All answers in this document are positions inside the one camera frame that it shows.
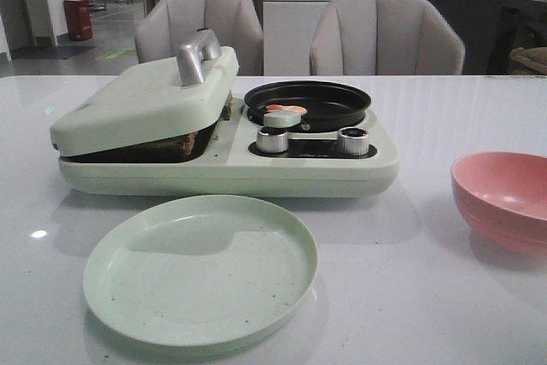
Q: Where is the bread slice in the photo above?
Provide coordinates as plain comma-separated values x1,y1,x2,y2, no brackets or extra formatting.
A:
121,132,199,162
220,91,232,121

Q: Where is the green breakfast maker lid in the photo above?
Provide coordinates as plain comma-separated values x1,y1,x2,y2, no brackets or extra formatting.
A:
50,46,238,156

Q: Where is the pink plastic bowl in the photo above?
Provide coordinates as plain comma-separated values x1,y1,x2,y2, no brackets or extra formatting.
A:
451,151,546,257

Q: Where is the green breakfast maker base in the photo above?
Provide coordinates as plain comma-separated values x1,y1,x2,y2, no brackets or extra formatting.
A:
59,98,399,197

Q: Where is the left silver control knob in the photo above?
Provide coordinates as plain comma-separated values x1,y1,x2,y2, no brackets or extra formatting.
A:
256,127,289,154

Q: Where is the silver control knob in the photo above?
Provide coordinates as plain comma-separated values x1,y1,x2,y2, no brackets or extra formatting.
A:
337,127,369,156
256,127,289,154

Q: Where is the black round frying pan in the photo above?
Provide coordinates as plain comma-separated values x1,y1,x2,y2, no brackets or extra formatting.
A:
244,80,371,133

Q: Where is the right silver control knob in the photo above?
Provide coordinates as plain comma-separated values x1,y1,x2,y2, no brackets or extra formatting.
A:
337,127,369,156

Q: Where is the light green round plate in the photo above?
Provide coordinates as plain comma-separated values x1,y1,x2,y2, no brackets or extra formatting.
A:
83,195,318,350

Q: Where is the right grey upholstered chair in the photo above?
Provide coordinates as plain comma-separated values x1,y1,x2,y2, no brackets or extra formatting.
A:
309,0,465,76

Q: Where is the grey upholstered chair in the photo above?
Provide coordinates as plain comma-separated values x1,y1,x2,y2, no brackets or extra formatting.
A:
134,0,263,76
309,0,465,76

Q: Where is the left grey upholstered chair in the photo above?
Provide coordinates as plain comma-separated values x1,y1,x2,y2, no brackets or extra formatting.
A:
134,0,263,76

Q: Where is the white cabinet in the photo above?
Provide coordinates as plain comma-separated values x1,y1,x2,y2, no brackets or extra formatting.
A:
262,0,332,76

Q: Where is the red trash bin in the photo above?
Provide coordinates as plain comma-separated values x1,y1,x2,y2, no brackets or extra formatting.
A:
63,0,92,41

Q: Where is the dark grey counter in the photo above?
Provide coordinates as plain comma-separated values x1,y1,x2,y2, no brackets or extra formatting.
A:
428,0,546,75

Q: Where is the beige cushion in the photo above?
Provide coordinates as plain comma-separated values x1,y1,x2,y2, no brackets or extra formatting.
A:
509,46,547,75

